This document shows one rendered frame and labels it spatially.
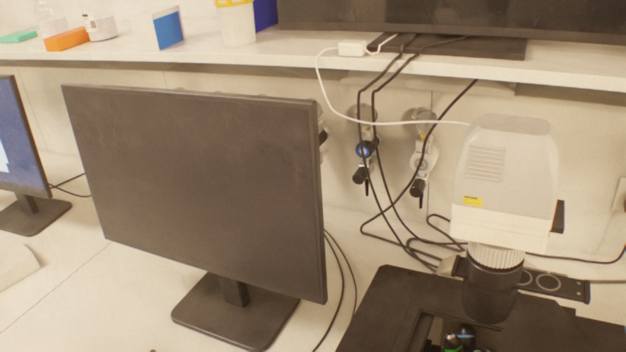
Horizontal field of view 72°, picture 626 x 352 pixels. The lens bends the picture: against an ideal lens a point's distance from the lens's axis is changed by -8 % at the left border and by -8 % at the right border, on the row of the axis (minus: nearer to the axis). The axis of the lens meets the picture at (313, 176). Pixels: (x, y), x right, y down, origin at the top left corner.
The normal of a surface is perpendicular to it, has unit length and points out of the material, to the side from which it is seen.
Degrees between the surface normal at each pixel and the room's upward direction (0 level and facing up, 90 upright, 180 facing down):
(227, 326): 0
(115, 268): 0
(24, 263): 88
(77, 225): 0
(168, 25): 90
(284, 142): 86
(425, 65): 90
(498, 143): 48
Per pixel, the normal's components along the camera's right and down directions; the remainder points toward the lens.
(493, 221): -0.43, 0.48
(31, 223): -0.09, -0.86
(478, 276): -0.78, 0.37
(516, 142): -0.37, -0.22
